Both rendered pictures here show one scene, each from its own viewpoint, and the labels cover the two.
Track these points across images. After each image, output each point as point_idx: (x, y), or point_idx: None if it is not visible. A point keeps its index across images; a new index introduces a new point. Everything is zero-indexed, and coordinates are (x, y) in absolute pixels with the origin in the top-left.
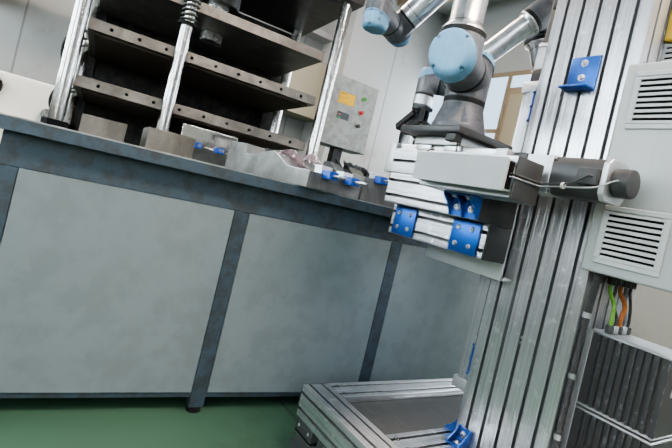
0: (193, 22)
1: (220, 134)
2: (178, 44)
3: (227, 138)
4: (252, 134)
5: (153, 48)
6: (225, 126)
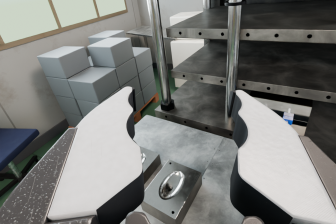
0: None
1: (288, 104)
2: (228, 29)
3: (297, 107)
4: (334, 101)
5: (211, 37)
6: (295, 95)
